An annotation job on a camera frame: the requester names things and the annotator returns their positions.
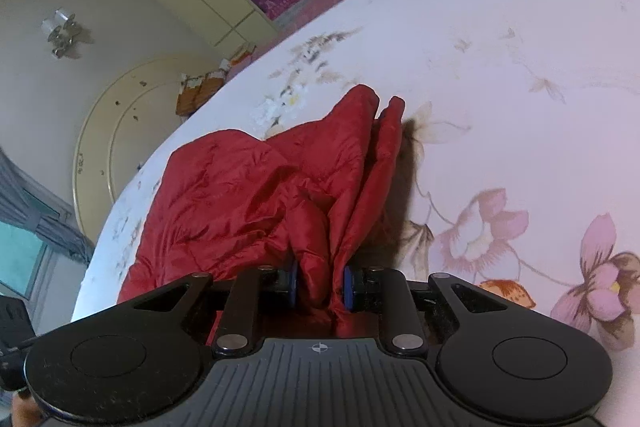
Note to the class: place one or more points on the white floral bed sheet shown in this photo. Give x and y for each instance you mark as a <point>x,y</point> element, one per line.
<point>521,157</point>

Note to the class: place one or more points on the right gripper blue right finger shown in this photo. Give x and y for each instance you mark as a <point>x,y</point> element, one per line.
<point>385,294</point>

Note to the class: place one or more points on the red puffer jacket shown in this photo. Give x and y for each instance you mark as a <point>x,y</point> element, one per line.
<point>307,198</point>

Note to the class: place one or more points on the orange patterned pillow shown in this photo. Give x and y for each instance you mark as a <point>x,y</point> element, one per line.
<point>196,90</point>

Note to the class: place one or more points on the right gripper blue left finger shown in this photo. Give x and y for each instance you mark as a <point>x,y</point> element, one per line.
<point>259,304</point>

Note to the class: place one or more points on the wall lamp sconce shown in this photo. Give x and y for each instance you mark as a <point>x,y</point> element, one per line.
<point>61,31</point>

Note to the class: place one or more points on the cream curved headboard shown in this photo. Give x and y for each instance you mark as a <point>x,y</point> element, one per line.
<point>123,129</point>

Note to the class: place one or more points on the blue grey curtain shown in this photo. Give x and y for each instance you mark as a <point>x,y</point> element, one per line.
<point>21,212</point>

